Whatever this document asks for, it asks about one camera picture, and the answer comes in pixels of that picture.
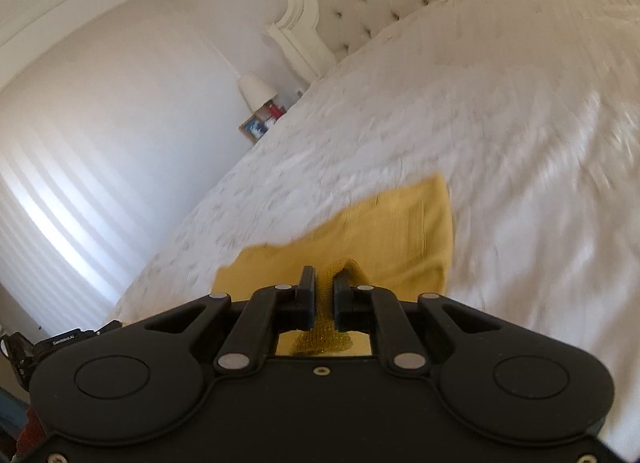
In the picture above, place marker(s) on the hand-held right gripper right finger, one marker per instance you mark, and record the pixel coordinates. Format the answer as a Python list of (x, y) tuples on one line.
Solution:
[(341, 295)]

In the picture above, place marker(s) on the wooden photo frame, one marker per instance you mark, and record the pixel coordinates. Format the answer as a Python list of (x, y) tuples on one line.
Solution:
[(253, 129)]

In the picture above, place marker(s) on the white table lamp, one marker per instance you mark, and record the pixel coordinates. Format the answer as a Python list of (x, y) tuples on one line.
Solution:
[(256, 90)]

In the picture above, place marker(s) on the yellow knitted sweater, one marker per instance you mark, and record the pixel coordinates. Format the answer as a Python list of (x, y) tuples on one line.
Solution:
[(400, 228)]

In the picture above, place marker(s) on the bed with white bedspread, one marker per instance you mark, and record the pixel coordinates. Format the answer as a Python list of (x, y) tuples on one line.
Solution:
[(500, 118)]

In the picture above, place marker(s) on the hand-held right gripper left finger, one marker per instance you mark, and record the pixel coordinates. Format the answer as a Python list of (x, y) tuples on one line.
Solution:
[(307, 295)]

